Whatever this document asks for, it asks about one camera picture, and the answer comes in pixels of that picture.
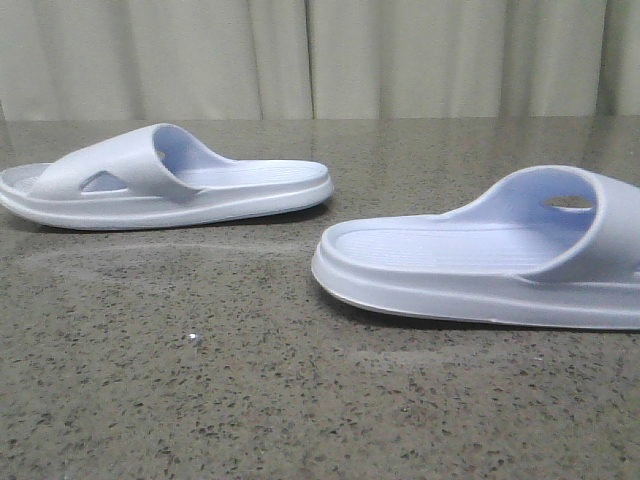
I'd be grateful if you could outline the light blue slipper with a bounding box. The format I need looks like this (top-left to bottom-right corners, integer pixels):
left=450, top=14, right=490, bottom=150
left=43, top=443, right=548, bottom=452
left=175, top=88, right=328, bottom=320
left=1, top=124, right=333, bottom=230
left=311, top=165, right=639, bottom=330

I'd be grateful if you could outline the beige curtain backdrop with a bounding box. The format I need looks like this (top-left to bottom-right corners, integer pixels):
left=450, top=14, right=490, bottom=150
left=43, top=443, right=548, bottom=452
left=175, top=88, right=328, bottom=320
left=1, top=1, right=639, bottom=120

